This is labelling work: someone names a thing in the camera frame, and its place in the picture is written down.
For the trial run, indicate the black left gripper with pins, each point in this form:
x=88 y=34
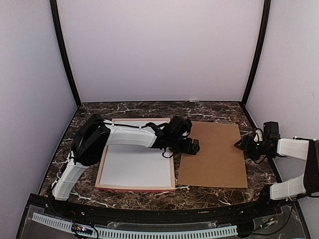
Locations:
x=188 y=149

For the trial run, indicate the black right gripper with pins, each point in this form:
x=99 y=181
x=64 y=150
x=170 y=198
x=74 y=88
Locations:
x=244 y=140

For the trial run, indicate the brown cardboard backing board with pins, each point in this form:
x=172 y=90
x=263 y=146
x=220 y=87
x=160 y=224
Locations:
x=218 y=163

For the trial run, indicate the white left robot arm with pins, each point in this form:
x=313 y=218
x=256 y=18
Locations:
x=98 y=133

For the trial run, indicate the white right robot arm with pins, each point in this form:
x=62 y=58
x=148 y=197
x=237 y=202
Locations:
x=305 y=185

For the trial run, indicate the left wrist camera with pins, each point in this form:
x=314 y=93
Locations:
x=178 y=127

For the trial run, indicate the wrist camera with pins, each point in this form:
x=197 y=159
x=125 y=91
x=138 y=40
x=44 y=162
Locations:
x=271 y=130
x=178 y=127

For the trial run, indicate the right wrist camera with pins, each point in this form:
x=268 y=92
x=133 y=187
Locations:
x=271 y=130

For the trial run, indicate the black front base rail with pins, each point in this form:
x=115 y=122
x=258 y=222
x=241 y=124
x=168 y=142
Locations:
x=241 y=215

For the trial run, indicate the right black corner post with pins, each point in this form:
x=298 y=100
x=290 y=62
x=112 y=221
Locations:
x=258 y=51

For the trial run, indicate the black corner post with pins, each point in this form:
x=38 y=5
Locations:
x=258 y=51
x=63 y=51

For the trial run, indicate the white slotted cable duct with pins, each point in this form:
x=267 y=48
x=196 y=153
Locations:
x=137 y=231

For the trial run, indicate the left black corner post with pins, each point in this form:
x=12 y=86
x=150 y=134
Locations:
x=63 y=51

